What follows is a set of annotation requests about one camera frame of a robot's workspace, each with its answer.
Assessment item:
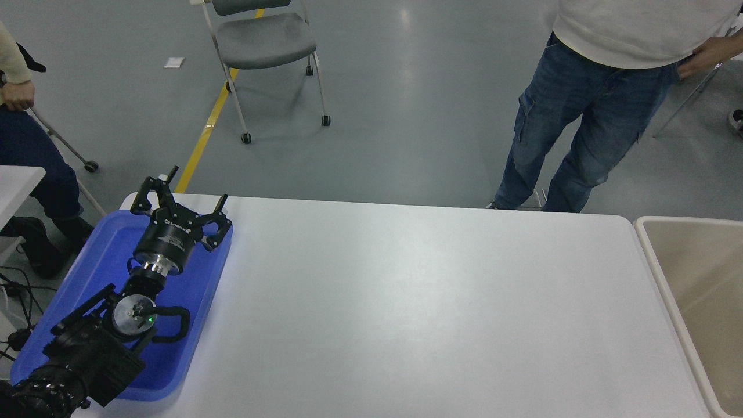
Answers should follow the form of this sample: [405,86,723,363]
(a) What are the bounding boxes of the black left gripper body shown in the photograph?
[133,203,204,273]

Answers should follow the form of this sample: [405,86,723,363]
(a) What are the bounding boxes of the seated person's hand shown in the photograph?
[2,80,35,112]

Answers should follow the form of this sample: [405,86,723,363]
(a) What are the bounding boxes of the standing person's hand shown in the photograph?
[676,35,742,80]

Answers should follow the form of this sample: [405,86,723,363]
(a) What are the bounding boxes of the blue plastic tray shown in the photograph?
[10,209,234,402]

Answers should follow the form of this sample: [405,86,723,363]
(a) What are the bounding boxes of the metal-legged wheeled chair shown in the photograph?
[16,42,109,218]

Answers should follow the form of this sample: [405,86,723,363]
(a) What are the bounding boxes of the seated person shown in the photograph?
[0,22,96,278]

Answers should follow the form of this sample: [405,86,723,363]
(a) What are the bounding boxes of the small white side table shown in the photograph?
[0,165,46,262]

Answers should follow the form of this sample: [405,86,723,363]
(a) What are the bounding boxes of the grey wheeled chair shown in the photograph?
[190,0,333,144]

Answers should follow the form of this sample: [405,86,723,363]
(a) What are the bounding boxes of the standing person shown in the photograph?
[486,0,743,213]

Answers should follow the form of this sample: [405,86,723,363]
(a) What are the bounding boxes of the white chair with metal legs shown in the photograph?
[653,49,743,139]

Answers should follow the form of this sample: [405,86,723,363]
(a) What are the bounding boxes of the large pale bin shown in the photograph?
[633,216,743,418]

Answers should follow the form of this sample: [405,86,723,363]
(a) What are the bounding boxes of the black floor cables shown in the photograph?
[0,264,44,361]

